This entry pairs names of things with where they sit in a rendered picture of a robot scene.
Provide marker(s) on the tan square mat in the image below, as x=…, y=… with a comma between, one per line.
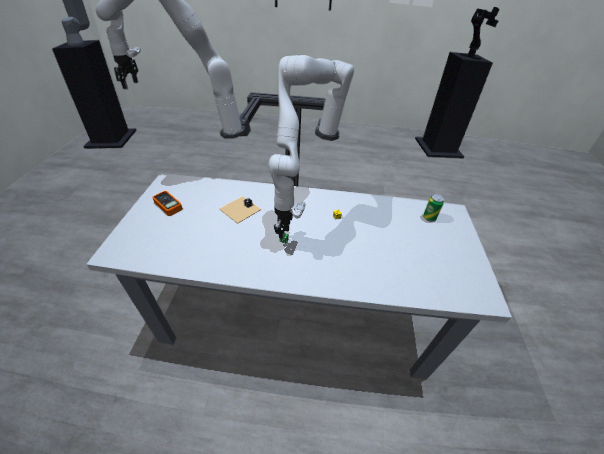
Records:
x=237, y=211

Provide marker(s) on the green drink can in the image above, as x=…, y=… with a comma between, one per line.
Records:
x=433, y=207

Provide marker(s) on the orange pocket multimeter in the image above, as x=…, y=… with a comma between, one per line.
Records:
x=167, y=203

